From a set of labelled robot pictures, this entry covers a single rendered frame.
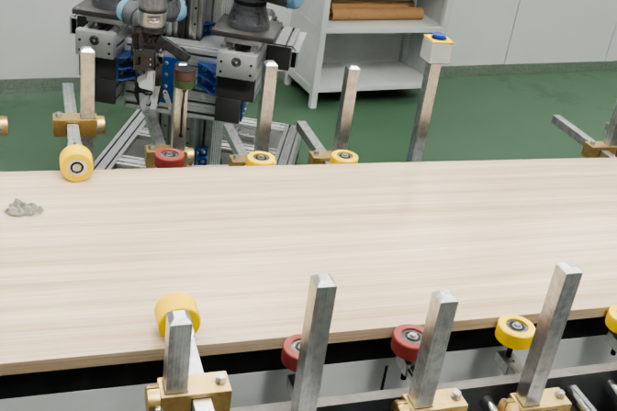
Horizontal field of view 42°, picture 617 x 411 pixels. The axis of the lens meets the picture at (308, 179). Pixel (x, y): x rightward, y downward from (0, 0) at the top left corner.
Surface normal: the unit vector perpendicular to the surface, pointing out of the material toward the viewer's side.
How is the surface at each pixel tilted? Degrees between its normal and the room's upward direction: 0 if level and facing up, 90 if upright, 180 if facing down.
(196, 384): 0
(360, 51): 90
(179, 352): 90
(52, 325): 0
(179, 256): 0
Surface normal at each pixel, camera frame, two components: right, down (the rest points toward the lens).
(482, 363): 0.29, 0.47
